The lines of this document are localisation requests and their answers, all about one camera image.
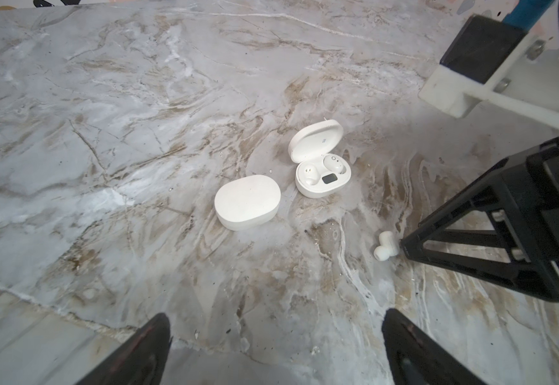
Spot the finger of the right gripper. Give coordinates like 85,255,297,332
400,158,559,303

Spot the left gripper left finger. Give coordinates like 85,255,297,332
77,313,172,385

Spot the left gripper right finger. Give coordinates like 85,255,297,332
381,308,483,384

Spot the white earbud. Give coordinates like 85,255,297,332
324,154,347,174
373,231,401,261

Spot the white earbud charging case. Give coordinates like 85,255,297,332
214,175,281,231

